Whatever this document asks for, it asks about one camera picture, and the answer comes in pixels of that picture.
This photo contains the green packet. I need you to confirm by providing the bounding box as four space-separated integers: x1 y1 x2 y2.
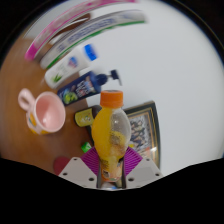
80 141 93 154

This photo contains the brown pump bottle yellow label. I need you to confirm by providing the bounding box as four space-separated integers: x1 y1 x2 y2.
73 105 103 128

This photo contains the framed group picture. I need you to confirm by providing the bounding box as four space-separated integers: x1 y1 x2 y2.
87 100 162 169

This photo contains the pink and white tube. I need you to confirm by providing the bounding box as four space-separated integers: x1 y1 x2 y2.
24 0 138 62

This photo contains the orange-capped clear drink bottle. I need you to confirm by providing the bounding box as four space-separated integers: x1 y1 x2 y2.
90 89 133 184

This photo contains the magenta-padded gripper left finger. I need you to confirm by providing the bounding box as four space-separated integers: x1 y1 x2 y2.
58 146 102 189

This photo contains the pink mug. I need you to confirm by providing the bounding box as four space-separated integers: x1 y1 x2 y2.
17 87 67 136

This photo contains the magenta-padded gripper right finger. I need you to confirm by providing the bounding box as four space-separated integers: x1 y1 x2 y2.
121 146 164 189

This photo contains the dark blue pump bottle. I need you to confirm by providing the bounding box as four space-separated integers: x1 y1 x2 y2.
56 69 123 107

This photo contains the white blue and green tube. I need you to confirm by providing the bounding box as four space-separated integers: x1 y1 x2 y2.
39 9 148 70

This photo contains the white bottle with blue cap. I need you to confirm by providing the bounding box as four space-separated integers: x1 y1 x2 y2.
43 43 99 90

